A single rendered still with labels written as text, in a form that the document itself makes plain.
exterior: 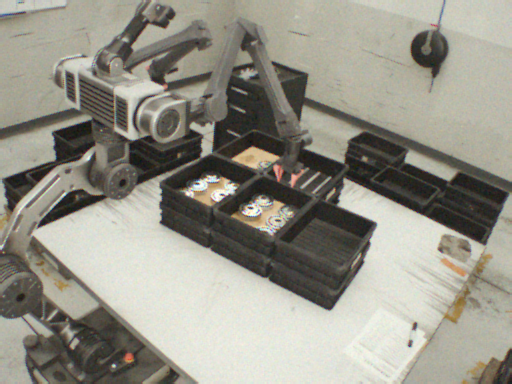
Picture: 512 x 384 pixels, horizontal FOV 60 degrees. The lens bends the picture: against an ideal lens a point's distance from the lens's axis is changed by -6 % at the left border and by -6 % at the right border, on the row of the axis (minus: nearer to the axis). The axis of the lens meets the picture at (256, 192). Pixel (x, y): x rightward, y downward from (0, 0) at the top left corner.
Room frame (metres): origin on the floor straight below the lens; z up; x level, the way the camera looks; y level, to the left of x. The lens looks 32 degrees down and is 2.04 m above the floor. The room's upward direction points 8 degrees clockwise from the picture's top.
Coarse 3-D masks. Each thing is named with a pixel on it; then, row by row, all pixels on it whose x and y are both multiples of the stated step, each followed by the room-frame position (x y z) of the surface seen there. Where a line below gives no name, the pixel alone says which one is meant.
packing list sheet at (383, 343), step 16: (384, 320) 1.32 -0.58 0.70; (400, 320) 1.33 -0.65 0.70; (368, 336) 1.22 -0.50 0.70; (384, 336) 1.23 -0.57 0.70; (400, 336) 1.24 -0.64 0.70; (416, 336) 1.25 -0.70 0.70; (352, 352) 1.14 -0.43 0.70; (368, 352) 1.15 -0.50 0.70; (384, 352) 1.15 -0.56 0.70; (400, 352) 1.16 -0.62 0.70; (416, 352) 1.17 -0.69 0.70; (368, 368) 1.07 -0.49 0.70; (384, 368) 1.08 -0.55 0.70; (400, 368) 1.08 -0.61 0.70
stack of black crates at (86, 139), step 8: (88, 120) 2.96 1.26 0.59; (64, 128) 2.79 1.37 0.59; (72, 128) 2.84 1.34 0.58; (80, 128) 2.89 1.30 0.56; (88, 128) 2.95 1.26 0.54; (56, 136) 2.67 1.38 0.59; (64, 136) 2.79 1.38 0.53; (72, 136) 2.84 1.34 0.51; (80, 136) 2.89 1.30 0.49; (88, 136) 2.92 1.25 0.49; (56, 144) 2.69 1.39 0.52; (64, 144) 2.63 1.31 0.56; (72, 144) 2.76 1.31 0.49; (80, 144) 2.59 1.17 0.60; (88, 144) 2.63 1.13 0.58; (56, 152) 2.70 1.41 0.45; (64, 152) 2.64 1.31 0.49; (72, 152) 2.57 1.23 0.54; (80, 152) 2.59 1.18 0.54; (56, 160) 2.71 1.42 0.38
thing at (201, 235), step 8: (160, 208) 1.73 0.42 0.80; (168, 208) 1.72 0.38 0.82; (168, 216) 1.72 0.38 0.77; (176, 216) 1.68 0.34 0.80; (168, 224) 1.72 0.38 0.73; (176, 224) 1.70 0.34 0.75; (184, 224) 1.68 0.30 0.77; (192, 224) 1.64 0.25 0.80; (176, 232) 1.68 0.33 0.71; (184, 232) 1.67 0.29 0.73; (192, 232) 1.65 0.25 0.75; (200, 232) 1.63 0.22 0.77; (208, 232) 1.61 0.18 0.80; (192, 240) 1.64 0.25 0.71; (200, 240) 1.63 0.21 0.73; (208, 240) 1.62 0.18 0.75
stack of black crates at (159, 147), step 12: (192, 132) 3.02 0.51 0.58; (144, 144) 2.74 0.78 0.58; (156, 144) 2.93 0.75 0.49; (168, 144) 2.96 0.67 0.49; (180, 144) 2.78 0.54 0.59; (192, 144) 2.89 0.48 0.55; (144, 156) 2.75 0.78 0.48; (156, 156) 2.68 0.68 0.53; (168, 156) 2.70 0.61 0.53; (180, 156) 2.79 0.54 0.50; (192, 156) 2.88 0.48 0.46; (168, 168) 2.71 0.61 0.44
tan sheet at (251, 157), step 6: (252, 150) 2.37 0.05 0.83; (258, 150) 2.38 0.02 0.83; (240, 156) 2.28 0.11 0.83; (246, 156) 2.29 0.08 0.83; (252, 156) 2.30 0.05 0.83; (258, 156) 2.31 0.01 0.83; (264, 156) 2.32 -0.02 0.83; (270, 156) 2.33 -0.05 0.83; (276, 156) 2.34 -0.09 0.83; (240, 162) 2.22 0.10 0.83; (246, 162) 2.22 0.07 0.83; (252, 162) 2.23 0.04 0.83; (258, 162) 2.24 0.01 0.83
